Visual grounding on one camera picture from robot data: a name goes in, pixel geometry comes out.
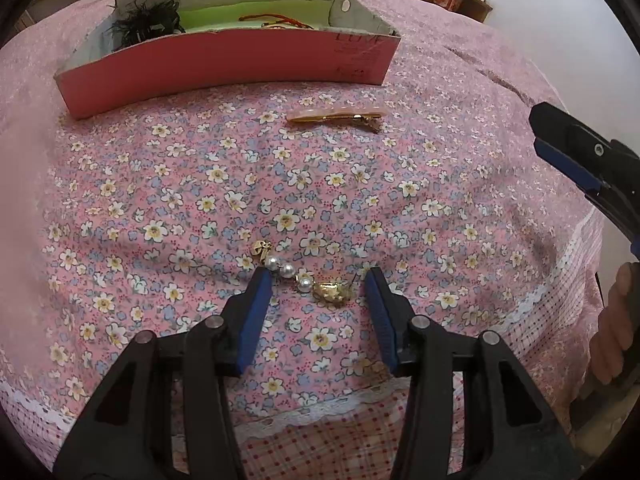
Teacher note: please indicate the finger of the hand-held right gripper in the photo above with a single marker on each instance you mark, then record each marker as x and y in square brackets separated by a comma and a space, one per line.
[565, 162]

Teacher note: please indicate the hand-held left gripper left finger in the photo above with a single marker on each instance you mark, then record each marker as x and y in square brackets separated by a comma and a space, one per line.
[255, 320]

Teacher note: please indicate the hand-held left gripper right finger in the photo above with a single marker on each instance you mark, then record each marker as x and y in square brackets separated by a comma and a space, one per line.
[382, 320]

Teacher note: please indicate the pink cardboard box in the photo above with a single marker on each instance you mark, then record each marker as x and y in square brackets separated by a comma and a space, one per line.
[200, 67]

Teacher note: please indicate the person's right hand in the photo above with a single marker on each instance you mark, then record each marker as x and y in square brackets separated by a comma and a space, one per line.
[612, 330]

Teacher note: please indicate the pink floral bedsheet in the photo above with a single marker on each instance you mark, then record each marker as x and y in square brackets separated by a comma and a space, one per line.
[400, 200]

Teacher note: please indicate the gold hair clip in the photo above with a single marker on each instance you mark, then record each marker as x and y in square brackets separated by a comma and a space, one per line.
[330, 118]

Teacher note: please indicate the green foam pad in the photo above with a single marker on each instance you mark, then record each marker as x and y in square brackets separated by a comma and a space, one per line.
[210, 14]

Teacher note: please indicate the black hair scrunchie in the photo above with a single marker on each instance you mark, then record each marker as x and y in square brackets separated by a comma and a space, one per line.
[145, 22]

